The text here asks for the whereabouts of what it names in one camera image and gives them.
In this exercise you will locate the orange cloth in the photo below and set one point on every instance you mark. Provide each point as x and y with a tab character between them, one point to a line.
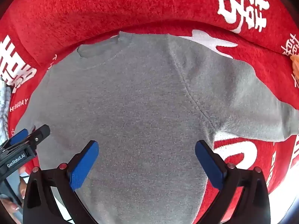
296	65

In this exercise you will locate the red printed blanket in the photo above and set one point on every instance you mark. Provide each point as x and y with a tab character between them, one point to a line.
140	9

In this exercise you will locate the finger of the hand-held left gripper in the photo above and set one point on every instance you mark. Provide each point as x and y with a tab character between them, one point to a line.
41	131
18	135

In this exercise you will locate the grey knit sweater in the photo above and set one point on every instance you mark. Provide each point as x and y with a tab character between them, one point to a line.
140	109

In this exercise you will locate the white leaf-patterned cloth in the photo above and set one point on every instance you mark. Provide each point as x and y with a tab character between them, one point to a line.
3	102

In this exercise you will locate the person's left hand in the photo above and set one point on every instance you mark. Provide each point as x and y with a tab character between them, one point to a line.
22	186

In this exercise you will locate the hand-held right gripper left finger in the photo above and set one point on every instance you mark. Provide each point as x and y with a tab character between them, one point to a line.
85	163

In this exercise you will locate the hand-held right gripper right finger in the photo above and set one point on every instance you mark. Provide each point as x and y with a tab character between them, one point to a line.
210	165

